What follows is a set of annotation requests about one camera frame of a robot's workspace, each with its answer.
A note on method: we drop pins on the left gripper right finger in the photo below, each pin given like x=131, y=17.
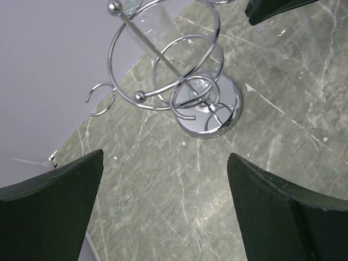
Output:
x=280, y=220

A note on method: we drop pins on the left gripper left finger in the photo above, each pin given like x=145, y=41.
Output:
x=46, y=217

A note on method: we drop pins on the chrome wine glass rack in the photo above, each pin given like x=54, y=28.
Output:
x=206, y=102

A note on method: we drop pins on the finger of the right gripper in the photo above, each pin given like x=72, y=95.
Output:
x=258, y=11

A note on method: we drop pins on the aluminium frame rail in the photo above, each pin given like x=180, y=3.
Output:
x=53, y=160

